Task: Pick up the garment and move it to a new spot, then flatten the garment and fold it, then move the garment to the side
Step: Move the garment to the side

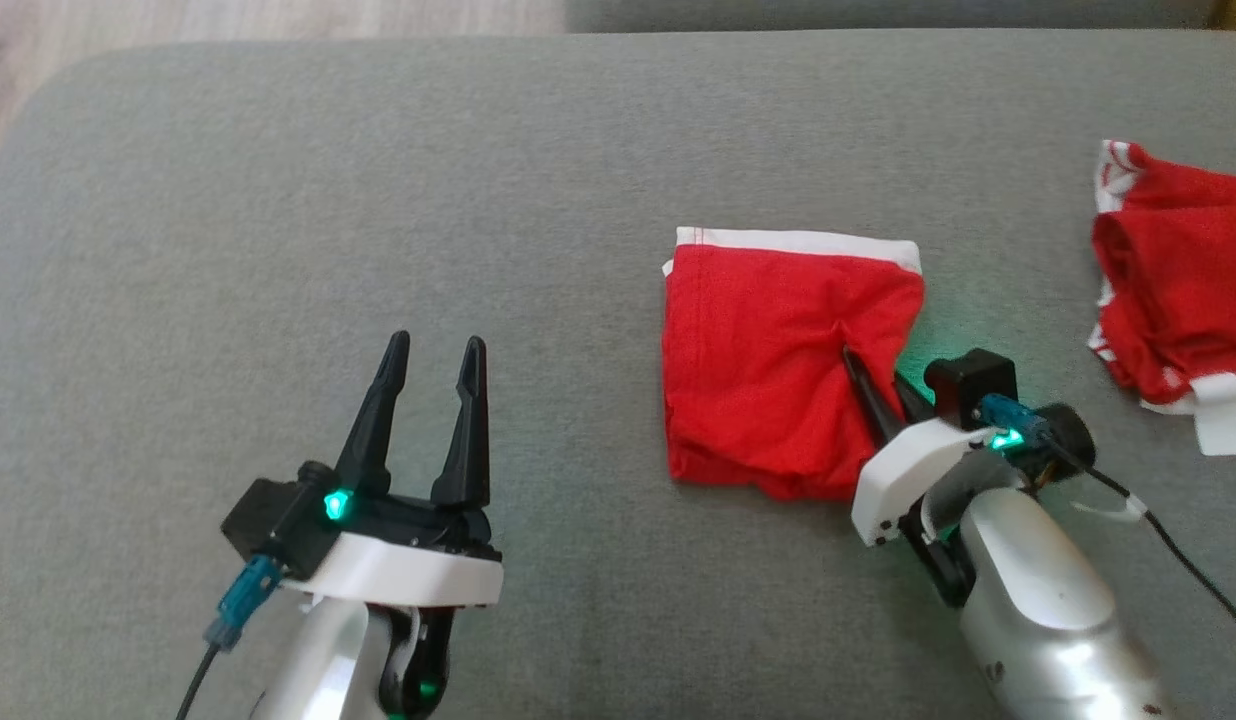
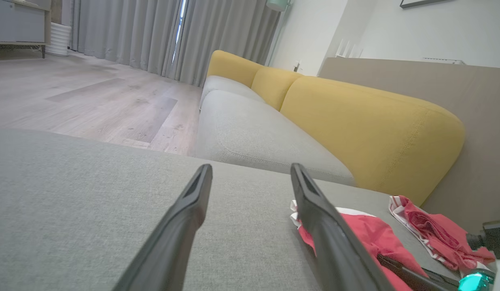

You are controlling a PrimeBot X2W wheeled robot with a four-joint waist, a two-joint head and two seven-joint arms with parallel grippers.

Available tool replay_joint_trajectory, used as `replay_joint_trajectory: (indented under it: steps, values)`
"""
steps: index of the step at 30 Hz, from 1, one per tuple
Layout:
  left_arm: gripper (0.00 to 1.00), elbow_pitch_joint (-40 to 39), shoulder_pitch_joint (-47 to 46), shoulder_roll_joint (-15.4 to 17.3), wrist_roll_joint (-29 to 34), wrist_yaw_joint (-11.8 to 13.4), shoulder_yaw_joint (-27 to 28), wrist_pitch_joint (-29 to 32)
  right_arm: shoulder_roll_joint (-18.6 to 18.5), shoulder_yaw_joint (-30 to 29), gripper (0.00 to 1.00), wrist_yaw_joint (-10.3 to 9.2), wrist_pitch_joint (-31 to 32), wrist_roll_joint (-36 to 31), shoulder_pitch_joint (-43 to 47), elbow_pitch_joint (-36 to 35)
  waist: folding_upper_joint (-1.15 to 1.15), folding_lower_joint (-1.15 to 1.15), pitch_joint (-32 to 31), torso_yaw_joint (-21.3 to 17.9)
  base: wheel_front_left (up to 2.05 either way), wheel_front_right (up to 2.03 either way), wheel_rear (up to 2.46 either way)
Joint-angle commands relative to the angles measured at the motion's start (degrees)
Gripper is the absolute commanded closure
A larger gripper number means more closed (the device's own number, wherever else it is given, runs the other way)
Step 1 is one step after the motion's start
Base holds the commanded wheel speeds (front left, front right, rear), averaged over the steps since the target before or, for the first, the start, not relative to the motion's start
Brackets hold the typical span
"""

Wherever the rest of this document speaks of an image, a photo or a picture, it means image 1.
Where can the red shorts white stripe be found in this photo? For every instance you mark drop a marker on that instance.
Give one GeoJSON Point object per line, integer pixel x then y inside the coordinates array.
{"type": "Point", "coordinates": [768, 370]}

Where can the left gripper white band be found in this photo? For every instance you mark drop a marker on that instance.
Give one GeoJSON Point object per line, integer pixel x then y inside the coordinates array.
{"type": "Point", "coordinates": [408, 565]}

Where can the red white jersey shirt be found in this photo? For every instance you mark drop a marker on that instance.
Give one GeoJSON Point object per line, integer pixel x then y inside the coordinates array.
{"type": "Point", "coordinates": [1178, 280]}

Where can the grey sofa back cushion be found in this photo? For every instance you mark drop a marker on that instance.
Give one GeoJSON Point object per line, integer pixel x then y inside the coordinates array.
{"type": "Point", "coordinates": [878, 12]}

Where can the grey sofa seat cushion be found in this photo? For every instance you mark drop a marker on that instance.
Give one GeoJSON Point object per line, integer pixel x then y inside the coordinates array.
{"type": "Point", "coordinates": [378, 200]}

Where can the left black wrist camera box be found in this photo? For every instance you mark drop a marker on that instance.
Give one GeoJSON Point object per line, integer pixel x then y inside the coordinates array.
{"type": "Point", "coordinates": [273, 520]}

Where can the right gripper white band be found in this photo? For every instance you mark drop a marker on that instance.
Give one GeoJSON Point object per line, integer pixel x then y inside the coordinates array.
{"type": "Point", "coordinates": [913, 475]}

